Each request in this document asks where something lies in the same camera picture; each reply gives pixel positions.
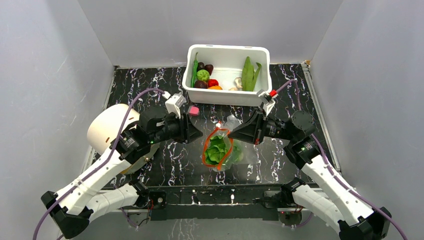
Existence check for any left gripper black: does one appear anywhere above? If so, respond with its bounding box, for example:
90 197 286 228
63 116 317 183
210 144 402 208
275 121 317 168
150 111 203 145

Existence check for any green napa cabbage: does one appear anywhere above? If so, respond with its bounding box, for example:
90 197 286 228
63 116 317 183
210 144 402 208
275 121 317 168
203 134 244 170

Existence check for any clear zip top bag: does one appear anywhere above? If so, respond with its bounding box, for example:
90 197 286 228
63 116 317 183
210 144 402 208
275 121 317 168
202 114 258 172

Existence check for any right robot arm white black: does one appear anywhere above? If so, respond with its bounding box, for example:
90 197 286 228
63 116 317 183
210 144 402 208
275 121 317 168
229 109 390 240

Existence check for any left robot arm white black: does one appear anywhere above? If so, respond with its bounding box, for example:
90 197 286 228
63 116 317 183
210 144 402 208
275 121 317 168
41 103 203 239

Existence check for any pink small cube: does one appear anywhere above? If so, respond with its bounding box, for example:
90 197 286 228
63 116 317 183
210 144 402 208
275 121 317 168
187 105 200 116

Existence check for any dark purple fruit front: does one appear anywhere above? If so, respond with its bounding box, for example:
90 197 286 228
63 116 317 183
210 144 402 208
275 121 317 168
193 80 209 89

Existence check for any orange fruit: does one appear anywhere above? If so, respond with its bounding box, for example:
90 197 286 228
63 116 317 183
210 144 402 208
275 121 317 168
208 85 222 90

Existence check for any beige mushroom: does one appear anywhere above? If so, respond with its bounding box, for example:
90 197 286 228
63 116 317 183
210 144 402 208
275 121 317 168
229 77 243 91

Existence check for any red tomato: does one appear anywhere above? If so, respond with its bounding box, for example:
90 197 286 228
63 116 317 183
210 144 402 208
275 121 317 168
207 79 219 88

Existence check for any green leafy vegetable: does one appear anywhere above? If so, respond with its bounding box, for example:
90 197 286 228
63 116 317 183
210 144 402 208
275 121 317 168
241 56 262 92

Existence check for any green bumpy fruit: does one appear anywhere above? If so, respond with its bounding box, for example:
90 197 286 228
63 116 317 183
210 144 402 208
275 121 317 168
196 69 210 82

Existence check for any white plastic bin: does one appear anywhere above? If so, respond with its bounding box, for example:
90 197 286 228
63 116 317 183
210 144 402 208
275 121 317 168
181 44 273 107

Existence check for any dark red fruit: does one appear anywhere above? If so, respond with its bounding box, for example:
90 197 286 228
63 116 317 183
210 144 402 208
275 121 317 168
204 64 214 75

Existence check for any long green chili pepper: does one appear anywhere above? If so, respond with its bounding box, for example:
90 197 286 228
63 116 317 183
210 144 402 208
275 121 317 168
190 53 199 88

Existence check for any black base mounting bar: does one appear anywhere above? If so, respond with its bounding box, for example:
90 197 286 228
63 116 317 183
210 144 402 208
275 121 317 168
148 183 304 221

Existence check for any white cylindrical drum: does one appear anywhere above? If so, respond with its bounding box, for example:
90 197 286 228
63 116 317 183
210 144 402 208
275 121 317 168
87 103 160 175

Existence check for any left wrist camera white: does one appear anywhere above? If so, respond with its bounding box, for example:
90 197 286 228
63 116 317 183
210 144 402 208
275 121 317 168
162 91 187 119

